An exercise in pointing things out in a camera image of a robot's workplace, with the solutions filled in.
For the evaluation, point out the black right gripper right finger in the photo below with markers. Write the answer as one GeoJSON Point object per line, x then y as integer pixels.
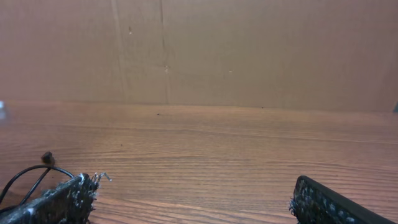
{"type": "Point", "coordinates": [314, 203]}

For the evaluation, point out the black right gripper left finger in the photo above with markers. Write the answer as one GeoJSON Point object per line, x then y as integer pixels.
{"type": "Point", "coordinates": [70, 202]}

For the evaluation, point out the brown cardboard back panel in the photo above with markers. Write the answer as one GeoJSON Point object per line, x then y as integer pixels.
{"type": "Point", "coordinates": [297, 55]}

